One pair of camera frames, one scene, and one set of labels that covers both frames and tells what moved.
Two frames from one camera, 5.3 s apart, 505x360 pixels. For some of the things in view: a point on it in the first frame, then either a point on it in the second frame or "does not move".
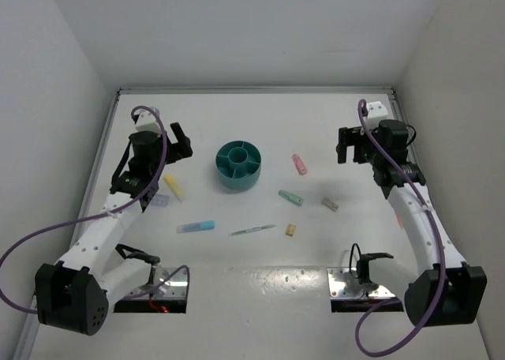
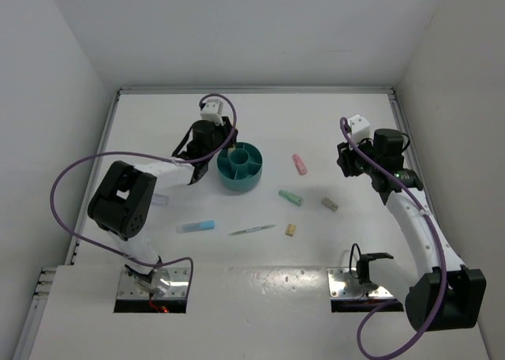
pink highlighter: (299, 164) does not move
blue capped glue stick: (196, 226) does not move
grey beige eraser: (330, 204) does not move
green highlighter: (291, 197) does not move
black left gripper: (179, 149) -> (226, 129)
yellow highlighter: (171, 182) -> (230, 150)
